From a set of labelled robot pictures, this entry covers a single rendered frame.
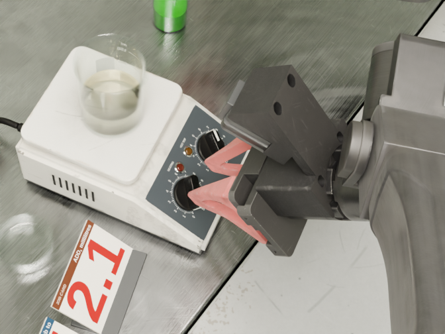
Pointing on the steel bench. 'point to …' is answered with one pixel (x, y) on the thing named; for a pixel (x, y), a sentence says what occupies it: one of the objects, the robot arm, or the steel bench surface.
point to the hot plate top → (145, 143)
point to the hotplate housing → (35, 169)
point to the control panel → (206, 121)
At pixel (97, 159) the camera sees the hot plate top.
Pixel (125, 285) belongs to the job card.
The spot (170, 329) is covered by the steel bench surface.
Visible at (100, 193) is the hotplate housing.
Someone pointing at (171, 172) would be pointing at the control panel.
